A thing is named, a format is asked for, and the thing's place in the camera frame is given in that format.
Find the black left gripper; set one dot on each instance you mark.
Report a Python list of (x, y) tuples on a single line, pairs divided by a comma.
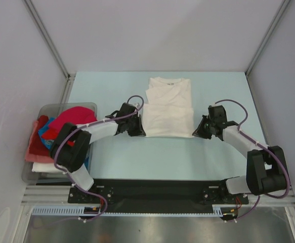
[(139, 131)]

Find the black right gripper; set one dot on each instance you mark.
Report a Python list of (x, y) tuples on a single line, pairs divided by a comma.
[(203, 127)]

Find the white t-shirt with red print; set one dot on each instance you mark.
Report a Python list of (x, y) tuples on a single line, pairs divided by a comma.
[(168, 111)]

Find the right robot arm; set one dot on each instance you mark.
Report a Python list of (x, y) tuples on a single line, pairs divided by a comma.
[(266, 170)]

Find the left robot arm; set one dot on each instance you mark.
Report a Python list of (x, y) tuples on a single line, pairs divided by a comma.
[(70, 148)]

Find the magenta t-shirt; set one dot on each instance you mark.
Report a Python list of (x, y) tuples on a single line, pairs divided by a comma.
[(77, 115)]

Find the blue t-shirt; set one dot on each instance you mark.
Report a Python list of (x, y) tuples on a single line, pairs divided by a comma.
[(47, 135)]

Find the dark red folded t-shirt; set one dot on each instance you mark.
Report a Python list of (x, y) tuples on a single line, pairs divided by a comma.
[(36, 146)]

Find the clear plastic bin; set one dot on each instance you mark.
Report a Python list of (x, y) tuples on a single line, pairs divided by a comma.
[(33, 178)]

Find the white folded t-shirt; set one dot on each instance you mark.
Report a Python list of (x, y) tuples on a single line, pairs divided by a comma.
[(45, 168)]

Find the pink folded t-shirt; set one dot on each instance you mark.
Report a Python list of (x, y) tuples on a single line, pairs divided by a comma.
[(36, 158)]

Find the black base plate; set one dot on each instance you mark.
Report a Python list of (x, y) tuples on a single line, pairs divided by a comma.
[(165, 195)]

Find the white slotted cable duct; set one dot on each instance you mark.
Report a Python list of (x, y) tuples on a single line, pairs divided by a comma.
[(90, 211)]

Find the left aluminium frame post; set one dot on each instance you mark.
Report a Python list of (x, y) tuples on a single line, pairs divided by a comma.
[(69, 77)]

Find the aluminium frame post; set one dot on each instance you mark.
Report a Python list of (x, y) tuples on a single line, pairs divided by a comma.
[(69, 77), (283, 8)]

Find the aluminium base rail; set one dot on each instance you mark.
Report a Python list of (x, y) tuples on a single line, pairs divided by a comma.
[(271, 221)]

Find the right aluminium frame post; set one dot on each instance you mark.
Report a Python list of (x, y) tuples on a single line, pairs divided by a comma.
[(283, 8)]

